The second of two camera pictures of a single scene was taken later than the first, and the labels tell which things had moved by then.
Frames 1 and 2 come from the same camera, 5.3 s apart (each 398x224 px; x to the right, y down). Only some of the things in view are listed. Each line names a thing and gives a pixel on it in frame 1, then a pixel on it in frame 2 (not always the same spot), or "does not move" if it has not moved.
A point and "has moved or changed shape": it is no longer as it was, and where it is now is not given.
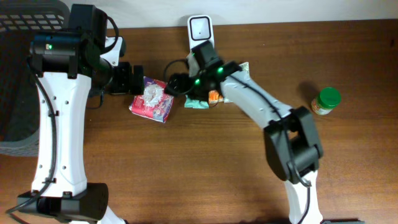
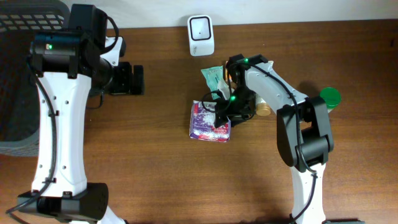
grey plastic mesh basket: (19, 96) does not move
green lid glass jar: (327, 99) does not move
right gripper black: (177, 80) to (243, 116)
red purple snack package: (154, 103) to (202, 123)
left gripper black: (125, 83) does not move
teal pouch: (195, 104) has moved or changed shape
